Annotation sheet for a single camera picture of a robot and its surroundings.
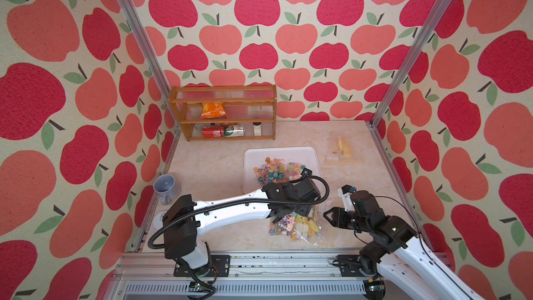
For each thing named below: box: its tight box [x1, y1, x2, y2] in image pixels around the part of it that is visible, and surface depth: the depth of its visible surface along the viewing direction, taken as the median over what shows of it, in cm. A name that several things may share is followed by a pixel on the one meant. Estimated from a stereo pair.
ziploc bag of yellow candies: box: [290, 209, 327, 247], surface depth 80 cm
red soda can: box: [201, 125, 223, 138], surface depth 110 cm
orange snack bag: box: [200, 102, 227, 119], surface depth 104 cm
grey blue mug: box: [153, 173, 182, 206], surface depth 90 cm
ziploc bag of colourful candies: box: [325, 136, 364, 167], surface depth 106 cm
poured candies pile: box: [252, 156, 307, 186], surface depth 100 cm
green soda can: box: [222, 124, 246, 138], surface depth 110 cm
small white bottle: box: [252, 122, 262, 137], surface depth 110 cm
